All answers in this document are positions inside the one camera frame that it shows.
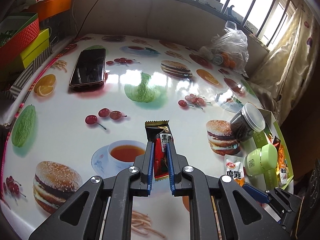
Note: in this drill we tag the clear jar white lid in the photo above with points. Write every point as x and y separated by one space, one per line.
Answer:
247 121

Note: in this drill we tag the green cream jar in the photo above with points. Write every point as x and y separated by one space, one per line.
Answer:
261 160

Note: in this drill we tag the white orange konjac packet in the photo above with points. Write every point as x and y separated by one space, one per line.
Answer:
234 168

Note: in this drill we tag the orange storage box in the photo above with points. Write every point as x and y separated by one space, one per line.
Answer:
48 8

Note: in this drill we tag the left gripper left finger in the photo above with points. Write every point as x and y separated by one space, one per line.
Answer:
101 208

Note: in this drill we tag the black smartphone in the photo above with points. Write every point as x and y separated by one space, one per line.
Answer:
89 69

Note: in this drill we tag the clear plastic bag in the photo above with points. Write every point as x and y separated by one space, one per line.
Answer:
229 50

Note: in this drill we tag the striped black white box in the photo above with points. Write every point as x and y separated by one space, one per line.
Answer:
25 76

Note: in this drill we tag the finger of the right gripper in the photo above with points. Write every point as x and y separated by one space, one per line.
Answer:
278 199

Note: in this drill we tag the yellow green box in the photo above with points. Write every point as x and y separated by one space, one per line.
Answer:
36 47

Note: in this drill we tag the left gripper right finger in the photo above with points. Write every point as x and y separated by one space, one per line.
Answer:
219 208

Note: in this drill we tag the red textured box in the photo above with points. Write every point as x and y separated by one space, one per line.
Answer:
25 28

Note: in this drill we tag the orange konjac snack packet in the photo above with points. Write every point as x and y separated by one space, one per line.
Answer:
282 170

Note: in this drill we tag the green white cardboard box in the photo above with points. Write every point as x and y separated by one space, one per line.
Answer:
266 137

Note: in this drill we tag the red black date packet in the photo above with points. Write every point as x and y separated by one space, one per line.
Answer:
160 134

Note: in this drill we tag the cream patterned curtain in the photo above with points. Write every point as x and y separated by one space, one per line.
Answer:
285 73

